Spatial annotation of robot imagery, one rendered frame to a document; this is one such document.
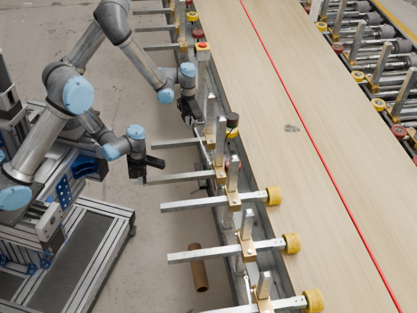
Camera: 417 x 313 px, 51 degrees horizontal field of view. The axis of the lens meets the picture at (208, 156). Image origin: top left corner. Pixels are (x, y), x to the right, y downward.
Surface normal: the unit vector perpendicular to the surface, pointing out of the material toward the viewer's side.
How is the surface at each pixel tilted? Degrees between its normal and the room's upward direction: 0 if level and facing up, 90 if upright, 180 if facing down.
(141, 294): 0
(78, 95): 85
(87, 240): 0
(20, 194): 95
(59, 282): 0
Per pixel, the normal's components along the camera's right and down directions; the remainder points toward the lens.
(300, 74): 0.04, -0.71
